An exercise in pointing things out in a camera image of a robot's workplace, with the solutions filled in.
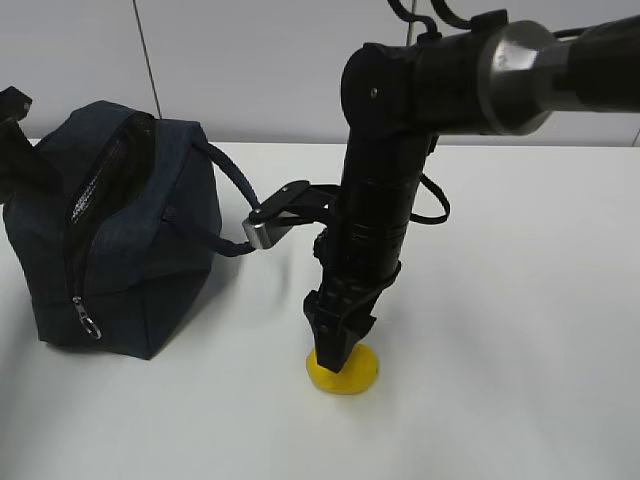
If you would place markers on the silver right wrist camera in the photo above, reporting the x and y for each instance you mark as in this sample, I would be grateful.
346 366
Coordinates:
295 204

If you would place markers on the dark navy lunch bag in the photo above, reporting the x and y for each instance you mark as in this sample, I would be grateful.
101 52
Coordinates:
116 255

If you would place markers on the yellow lemon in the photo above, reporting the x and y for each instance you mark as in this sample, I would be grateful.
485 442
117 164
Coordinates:
358 374

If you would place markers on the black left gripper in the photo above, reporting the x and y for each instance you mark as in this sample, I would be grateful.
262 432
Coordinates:
23 168

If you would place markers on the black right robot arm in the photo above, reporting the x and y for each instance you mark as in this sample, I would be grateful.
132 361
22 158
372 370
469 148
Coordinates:
501 79

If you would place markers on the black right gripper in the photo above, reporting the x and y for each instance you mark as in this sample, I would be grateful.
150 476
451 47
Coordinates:
356 268

